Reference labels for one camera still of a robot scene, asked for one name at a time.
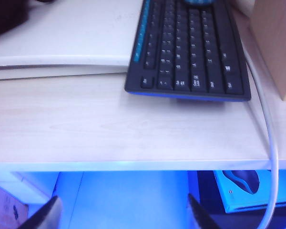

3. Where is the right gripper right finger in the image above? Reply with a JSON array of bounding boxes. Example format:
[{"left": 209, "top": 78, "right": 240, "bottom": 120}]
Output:
[{"left": 187, "top": 193, "right": 221, "bottom": 229}]

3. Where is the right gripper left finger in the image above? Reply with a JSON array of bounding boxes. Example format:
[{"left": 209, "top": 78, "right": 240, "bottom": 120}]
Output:
[{"left": 20, "top": 195, "right": 63, "bottom": 229}]

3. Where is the black blue backpack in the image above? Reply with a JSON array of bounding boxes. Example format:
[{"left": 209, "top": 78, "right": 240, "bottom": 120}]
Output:
[{"left": 0, "top": 0, "right": 57, "bottom": 40}]

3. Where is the white desk riser board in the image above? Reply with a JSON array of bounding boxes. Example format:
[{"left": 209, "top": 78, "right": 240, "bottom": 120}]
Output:
[{"left": 0, "top": 0, "right": 143, "bottom": 81}]

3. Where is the blue mouse package box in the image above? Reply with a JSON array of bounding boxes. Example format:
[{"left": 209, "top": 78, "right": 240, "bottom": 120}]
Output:
[{"left": 213, "top": 169, "right": 286, "bottom": 214}]

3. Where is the brown cardboard box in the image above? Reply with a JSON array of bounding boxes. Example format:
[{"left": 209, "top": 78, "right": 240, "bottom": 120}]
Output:
[{"left": 0, "top": 182, "right": 29, "bottom": 229}]

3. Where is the black blue keyboard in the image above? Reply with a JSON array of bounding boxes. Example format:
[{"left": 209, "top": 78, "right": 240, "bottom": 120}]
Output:
[{"left": 124, "top": 0, "right": 252, "bottom": 103}]

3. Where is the light wooden box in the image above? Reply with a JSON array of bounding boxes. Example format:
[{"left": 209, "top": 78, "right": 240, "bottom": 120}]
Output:
[{"left": 249, "top": 0, "right": 286, "bottom": 102}]

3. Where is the thick white cable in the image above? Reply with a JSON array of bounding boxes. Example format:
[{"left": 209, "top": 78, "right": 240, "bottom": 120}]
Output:
[{"left": 242, "top": 46, "right": 280, "bottom": 229}]

